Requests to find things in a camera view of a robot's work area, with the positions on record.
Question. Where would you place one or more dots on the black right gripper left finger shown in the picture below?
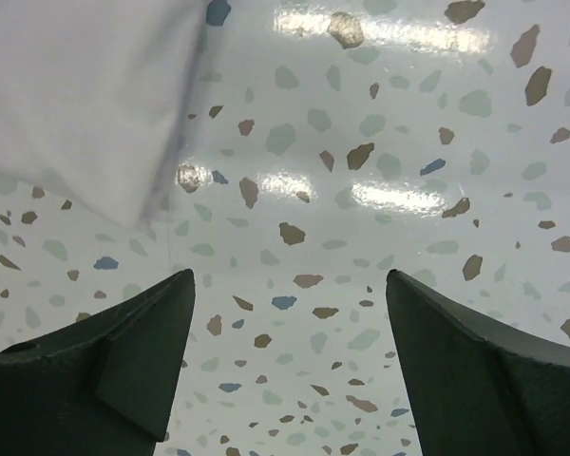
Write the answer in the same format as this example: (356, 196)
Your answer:
(104, 385)

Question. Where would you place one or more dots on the white t shirt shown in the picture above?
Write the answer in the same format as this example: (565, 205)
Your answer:
(92, 99)

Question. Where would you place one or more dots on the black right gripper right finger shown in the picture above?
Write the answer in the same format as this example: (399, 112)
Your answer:
(477, 386)

